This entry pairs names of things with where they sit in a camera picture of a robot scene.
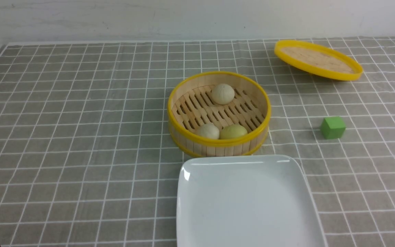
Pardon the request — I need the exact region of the white steamed bun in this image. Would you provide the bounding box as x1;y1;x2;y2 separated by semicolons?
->
195;122;220;140

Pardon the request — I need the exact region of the yellow steamed bun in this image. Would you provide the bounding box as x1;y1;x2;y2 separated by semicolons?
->
219;125;248;140

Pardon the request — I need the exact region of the beige steamed bun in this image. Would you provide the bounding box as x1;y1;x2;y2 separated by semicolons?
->
211;83;235;105

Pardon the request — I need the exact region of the white square plate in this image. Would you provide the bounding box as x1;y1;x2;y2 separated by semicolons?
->
176;155;327;247

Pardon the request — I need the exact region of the yellow rimmed bamboo steamer basket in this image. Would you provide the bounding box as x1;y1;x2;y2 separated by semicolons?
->
167;71;271;157

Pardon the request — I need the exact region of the grey checked tablecloth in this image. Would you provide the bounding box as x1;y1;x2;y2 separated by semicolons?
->
0;37;395;247

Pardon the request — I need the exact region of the yellow rimmed steamer lid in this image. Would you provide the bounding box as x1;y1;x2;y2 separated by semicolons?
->
274;40;364;81

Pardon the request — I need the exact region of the green cube block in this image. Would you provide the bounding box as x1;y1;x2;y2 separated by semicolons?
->
320;116;346;139

